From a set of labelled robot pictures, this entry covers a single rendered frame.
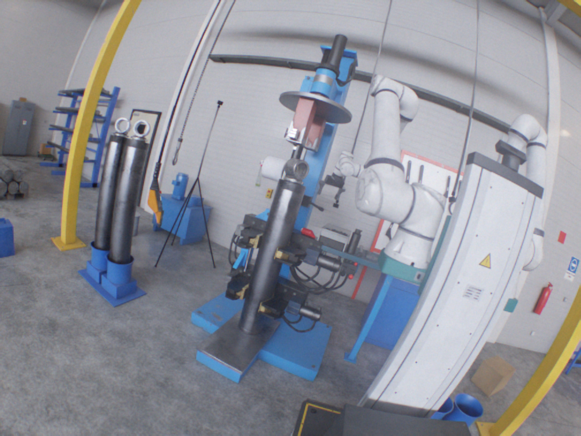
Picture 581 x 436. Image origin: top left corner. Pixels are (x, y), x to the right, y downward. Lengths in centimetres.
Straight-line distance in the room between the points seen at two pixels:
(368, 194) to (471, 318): 59
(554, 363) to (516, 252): 160
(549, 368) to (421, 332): 174
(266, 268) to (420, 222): 133
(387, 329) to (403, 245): 217
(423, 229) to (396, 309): 207
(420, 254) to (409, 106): 72
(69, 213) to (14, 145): 760
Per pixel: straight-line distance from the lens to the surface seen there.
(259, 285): 202
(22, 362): 213
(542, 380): 253
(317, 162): 229
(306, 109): 175
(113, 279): 260
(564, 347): 244
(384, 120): 107
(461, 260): 88
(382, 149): 96
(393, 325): 301
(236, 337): 220
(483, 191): 90
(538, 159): 144
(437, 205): 94
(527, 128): 139
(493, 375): 334
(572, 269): 585
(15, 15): 1163
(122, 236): 242
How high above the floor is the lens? 151
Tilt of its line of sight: 9 degrees down
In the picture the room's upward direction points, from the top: 17 degrees clockwise
